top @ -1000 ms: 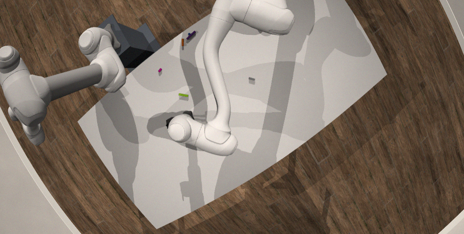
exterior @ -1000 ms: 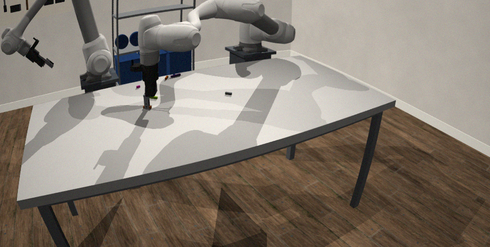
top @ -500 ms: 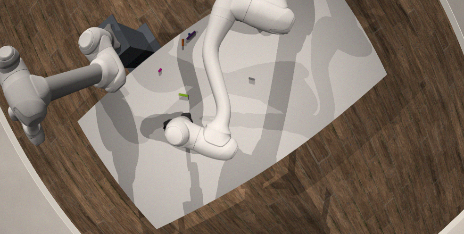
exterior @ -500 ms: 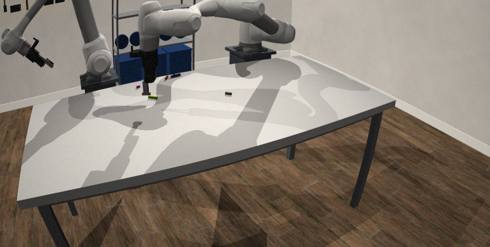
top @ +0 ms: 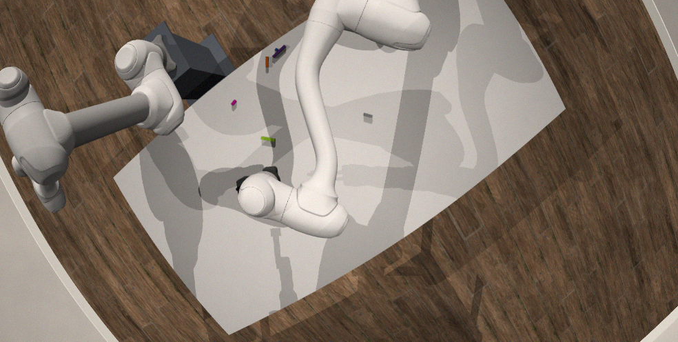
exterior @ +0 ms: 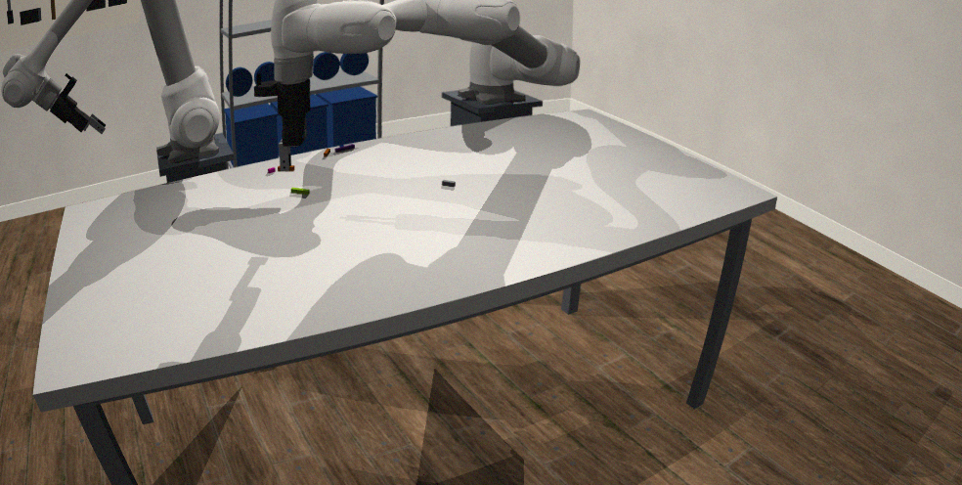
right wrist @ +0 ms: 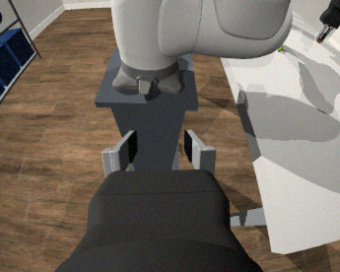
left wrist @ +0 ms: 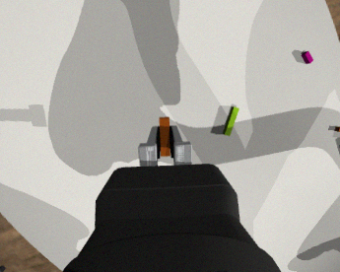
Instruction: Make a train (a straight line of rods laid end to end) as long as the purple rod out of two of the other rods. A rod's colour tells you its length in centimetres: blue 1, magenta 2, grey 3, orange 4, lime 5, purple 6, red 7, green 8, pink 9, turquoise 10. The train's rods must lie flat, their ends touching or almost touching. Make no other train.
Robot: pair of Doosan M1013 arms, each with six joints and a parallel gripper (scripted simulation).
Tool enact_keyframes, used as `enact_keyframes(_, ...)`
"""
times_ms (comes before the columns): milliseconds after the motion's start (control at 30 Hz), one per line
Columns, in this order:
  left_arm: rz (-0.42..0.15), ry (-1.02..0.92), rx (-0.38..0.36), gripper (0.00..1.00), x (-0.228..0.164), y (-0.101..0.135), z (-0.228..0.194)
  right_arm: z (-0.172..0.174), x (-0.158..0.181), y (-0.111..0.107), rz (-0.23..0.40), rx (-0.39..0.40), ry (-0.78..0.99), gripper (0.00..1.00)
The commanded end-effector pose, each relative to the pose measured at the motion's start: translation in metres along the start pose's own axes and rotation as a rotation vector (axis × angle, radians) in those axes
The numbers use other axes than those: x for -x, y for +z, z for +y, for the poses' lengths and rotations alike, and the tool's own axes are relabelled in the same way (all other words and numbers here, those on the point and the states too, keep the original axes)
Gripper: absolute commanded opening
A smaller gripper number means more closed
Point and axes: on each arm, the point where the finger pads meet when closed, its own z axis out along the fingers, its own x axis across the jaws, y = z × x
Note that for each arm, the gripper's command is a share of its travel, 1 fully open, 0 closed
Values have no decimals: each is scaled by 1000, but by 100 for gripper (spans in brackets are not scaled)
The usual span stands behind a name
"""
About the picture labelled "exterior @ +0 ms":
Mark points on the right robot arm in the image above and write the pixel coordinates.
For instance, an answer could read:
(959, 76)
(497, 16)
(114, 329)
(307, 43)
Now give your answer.
(187, 97)

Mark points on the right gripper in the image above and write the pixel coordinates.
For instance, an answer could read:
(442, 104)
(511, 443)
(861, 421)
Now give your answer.
(64, 107)

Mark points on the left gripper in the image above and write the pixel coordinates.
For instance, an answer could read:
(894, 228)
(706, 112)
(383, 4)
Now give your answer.
(293, 100)

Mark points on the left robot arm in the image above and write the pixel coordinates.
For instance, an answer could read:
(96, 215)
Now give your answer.
(300, 27)

